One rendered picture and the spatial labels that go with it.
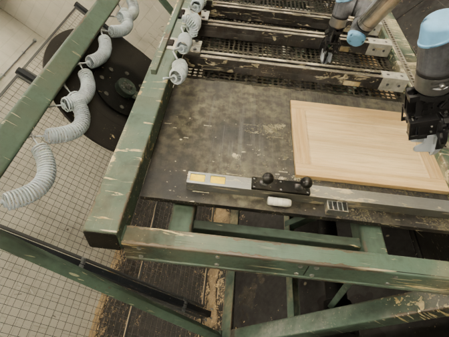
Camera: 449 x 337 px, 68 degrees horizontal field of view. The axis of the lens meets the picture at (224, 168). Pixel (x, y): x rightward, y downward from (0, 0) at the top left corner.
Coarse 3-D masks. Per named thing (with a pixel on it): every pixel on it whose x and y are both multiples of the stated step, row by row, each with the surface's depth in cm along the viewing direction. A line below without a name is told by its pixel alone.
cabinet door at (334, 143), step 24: (312, 120) 142; (336, 120) 143; (360, 120) 144; (384, 120) 146; (312, 144) 132; (336, 144) 133; (360, 144) 134; (384, 144) 135; (408, 144) 137; (312, 168) 124; (336, 168) 124; (360, 168) 126; (384, 168) 127; (408, 168) 128; (432, 168) 128; (432, 192) 122
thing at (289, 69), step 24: (192, 24) 151; (168, 48) 153; (192, 48) 155; (240, 72) 162; (264, 72) 161; (288, 72) 160; (312, 72) 159; (336, 72) 158; (360, 72) 160; (384, 72) 160
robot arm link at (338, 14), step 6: (336, 0) 147; (342, 0) 144; (348, 0) 143; (354, 0) 143; (336, 6) 147; (342, 6) 145; (348, 6) 144; (336, 12) 148; (342, 12) 147; (348, 12) 146; (336, 18) 150; (342, 18) 149
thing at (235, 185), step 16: (208, 176) 115; (224, 176) 115; (224, 192) 115; (240, 192) 114; (256, 192) 113; (272, 192) 113; (320, 192) 114; (336, 192) 114; (352, 192) 115; (368, 192) 116; (368, 208) 115; (384, 208) 114; (400, 208) 113; (416, 208) 113; (432, 208) 113; (448, 208) 114
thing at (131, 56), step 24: (48, 48) 157; (96, 48) 179; (120, 48) 193; (72, 72) 160; (96, 72) 170; (120, 72) 183; (144, 72) 198; (96, 96) 164; (120, 96) 175; (72, 120) 148; (96, 120) 158; (120, 120) 168
